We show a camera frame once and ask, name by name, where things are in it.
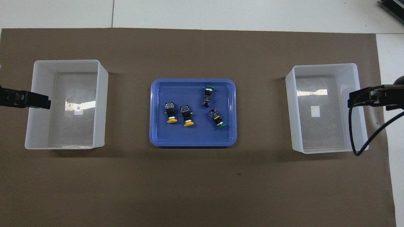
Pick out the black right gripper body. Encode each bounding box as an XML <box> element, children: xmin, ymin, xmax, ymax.
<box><xmin>372</xmin><ymin>84</ymin><xmax>404</xmax><ymax>111</ymax></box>

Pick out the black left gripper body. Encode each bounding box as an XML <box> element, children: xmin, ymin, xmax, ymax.
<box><xmin>0</xmin><ymin>87</ymin><xmax>26</xmax><ymax>108</ymax></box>

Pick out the yellow push button switch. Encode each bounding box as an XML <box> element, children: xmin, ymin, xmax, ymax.
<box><xmin>164</xmin><ymin>101</ymin><xmax>178</xmax><ymax>124</ymax></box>
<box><xmin>180</xmin><ymin>105</ymin><xmax>195</xmax><ymax>127</ymax></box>

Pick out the green push button switch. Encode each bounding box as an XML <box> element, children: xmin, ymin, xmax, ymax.
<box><xmin>208</xmin><ymin>108</ymin><xmax>227</xmax><ymax>129</ymax></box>
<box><xmin>202</xmin><ymin>85</ymin><xmax>215</xmax><ymax>107</ymax></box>

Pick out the translucent white plastic box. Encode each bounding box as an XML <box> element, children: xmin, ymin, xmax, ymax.
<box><xmin>285</xmin><ymin>63</ymin><xmax>369</xmax><ymax>154</ymax></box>
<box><xmin>25</xmin><ymin>60</ymin><xmax>109</xmax><ymax>150</ymax></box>

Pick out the black ribbed metal device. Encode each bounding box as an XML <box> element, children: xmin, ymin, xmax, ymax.
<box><xmin>379</xmin><ymin>0</ymin><xmax>404</xmax><ymax>20</ymax></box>

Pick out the blue plastic tray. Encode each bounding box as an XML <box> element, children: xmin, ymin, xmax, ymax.
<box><xmin>149</xmin><ymin>79</ymin><xmax>237</xmax><ymax>147</ymax></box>

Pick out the brown paper table mat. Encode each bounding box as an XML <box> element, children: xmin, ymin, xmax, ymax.
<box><xmin>0</xmin><ymin>28</ymin><xmax>396</xmax><ymax>227</ymax></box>

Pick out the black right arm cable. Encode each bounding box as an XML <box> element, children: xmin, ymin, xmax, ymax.
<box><xmin>348</xmin><ymin>89</ymin><xmax>404</xmax><ymax>156</ymax></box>

